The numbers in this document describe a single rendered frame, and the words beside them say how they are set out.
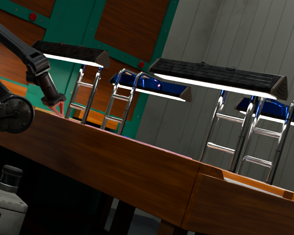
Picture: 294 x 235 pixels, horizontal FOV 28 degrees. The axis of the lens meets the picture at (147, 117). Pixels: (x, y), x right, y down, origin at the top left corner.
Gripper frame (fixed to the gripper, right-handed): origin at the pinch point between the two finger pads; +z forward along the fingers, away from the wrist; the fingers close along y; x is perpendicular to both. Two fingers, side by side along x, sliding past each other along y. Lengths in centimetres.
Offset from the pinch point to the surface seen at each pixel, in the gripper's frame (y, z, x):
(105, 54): 3.4, -9.9, -33.3
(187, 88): 4, 31, -70
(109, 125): 76, 62, -59
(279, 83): -93, -10, -31
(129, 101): 26, 29, -49
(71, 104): 40, 18, -25
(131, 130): 82, 79, -75
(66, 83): 83, 26, -48
